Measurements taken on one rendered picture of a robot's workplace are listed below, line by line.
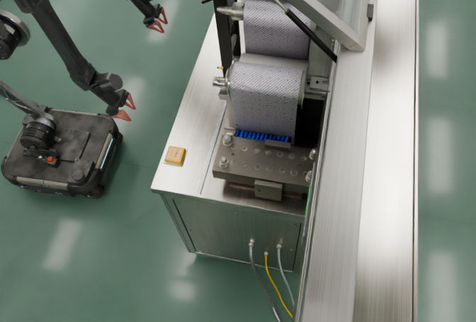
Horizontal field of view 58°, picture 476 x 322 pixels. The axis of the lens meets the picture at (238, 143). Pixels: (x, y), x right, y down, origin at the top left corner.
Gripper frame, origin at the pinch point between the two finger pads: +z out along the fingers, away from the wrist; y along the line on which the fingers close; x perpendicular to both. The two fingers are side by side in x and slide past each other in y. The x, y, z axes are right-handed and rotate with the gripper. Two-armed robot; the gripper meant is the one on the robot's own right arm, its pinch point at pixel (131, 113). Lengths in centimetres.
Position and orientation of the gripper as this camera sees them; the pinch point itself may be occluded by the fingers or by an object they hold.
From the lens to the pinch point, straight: 176.5
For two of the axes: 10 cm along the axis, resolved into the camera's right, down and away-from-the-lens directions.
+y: 1.7, -8.4, 5.1
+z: 5.4, 5.2, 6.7
